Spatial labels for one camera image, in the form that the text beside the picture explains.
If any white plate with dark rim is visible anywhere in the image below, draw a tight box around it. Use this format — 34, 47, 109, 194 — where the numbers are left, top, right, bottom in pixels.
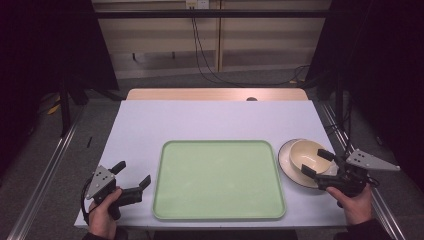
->
277, 138, 340, 190

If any black metal stand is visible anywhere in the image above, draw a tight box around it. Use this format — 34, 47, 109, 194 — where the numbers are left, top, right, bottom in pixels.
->
58, 76, 72, 137

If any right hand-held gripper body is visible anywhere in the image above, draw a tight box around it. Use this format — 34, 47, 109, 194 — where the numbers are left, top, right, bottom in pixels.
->
313, 148, 401, 208

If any aluminium rail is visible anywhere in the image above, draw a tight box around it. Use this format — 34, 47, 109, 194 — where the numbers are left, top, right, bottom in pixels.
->
6, 106, 88, 240
320, 101, 407, 240

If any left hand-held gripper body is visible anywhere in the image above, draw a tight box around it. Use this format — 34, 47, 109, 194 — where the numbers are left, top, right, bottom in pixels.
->
85, 165, 144, 221

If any light green tray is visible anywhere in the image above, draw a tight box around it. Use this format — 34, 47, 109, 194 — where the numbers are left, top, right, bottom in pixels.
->
151, 139, 288, 221

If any yellow tape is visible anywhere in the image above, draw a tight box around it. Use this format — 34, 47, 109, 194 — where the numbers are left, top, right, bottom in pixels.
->
46, 96, 62, 116

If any person's right hand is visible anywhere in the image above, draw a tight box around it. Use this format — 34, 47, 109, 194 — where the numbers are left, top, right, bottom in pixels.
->
326, 184, 374, 226

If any wooden table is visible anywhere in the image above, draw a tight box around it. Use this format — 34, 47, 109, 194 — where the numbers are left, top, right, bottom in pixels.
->
126, 87, 309, 102

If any white table board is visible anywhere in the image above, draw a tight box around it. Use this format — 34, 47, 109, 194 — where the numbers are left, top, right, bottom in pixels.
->
73, 99, 350, 230

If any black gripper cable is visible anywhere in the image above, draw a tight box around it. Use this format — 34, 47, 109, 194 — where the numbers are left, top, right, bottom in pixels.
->
80, 177, 101, 226

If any white wall socket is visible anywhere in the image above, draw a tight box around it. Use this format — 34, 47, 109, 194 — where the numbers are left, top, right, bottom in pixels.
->
185, 0, 210, 10

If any person's left hand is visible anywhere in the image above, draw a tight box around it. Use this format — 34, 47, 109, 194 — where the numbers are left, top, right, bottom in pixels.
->
87, 187, 124, 240

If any cream bowl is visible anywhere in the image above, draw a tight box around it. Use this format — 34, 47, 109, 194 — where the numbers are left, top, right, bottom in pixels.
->
288, 139, 334, 175

